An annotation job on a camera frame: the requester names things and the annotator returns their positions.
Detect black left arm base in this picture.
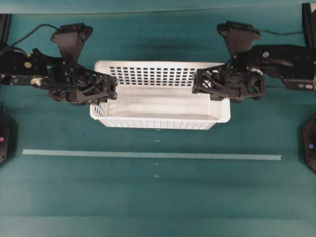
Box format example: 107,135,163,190
0,113,18,166

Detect black left camera cable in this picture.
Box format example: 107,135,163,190
9,24,62,47

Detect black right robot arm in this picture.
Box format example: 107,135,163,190
192,44,316,102

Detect black frame post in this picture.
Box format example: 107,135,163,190
0,14,12,43
302,2,316,49

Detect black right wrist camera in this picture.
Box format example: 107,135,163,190
215,21,263,76

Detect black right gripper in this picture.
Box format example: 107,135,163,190
192,65,266,102

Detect black camera cable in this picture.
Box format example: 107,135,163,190
259,29,306,36
9,24,62,47

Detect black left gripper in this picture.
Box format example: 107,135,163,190
46,57,118,105

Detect white plastic lattice basket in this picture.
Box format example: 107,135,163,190
90,60,231,130

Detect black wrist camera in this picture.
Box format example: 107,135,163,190
215,21,263,76
50,23,93,63

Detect black right frame post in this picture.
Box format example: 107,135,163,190
302,2,316,49

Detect black left frame post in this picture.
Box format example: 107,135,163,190
0,14,12,43

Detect black right camera cable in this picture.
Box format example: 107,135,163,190
259,29,306,36

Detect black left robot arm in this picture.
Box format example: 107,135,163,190
0,42,118,105

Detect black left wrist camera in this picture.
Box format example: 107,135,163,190
50,23,93,63

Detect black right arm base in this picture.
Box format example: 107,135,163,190
298,114,316,173

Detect light green tape strip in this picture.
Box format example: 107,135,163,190
22,149,281,161

